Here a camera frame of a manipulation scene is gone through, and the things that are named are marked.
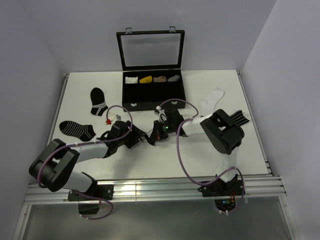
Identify tan rolled sock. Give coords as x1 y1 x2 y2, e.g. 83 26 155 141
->
153 76 167 83

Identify cream sock with black stripes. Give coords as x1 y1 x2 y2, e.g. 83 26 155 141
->
105 112 118 125

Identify aluminium frame rail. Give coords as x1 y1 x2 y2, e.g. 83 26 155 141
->
23 176 287 205

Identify long white sock striped cuff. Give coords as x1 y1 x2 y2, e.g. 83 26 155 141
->
199 87 225 116

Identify yellow rolled sock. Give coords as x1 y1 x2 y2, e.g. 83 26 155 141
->
139 75 153 84

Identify black sock with white stripes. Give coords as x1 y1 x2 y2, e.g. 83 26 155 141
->
90 87 108 117

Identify black sock white vertical stripes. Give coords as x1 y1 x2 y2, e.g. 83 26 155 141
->
230 110 251 126

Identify black storage box with lid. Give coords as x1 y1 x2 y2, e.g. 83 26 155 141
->
116 26 186 112

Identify white sock with black lines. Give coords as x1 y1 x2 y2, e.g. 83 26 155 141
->
140 133 149 143

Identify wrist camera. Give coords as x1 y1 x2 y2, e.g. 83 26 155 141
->
154 105 167 123
105 114 122 126

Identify black white horizontal striped sock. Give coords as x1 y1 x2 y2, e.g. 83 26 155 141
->
59 120 96 142

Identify grey rolled sock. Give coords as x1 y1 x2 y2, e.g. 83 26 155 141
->
167 75 180 82

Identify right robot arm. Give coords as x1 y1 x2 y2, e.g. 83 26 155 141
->
147 109 246 197

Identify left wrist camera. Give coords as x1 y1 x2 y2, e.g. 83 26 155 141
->
105 114 122 126

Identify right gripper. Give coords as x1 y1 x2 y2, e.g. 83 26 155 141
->
148 119 176 143

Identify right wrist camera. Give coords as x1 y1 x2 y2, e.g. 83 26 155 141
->
154 105 167 123

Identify white rolled sock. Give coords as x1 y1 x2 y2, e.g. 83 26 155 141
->
124 76 139 84

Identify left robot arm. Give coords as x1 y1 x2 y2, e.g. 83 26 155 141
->
28 120 149 200

